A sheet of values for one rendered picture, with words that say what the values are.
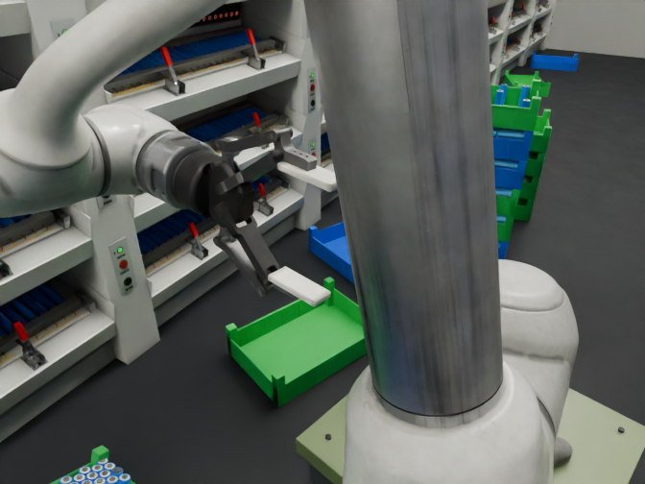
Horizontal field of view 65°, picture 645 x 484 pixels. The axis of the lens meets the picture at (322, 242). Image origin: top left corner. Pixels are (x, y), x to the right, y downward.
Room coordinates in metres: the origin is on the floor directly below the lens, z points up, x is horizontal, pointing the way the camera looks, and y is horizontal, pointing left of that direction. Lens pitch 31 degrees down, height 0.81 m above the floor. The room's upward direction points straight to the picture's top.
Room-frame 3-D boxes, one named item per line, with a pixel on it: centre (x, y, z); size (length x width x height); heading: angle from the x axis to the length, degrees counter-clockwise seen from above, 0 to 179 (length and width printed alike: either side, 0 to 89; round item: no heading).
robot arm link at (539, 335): (0.43, -0.20, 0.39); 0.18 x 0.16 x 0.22; 152
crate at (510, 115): (1.34, -0.41, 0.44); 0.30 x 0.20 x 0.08; 70
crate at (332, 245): (1.22, -0.13, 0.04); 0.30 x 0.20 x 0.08; 36
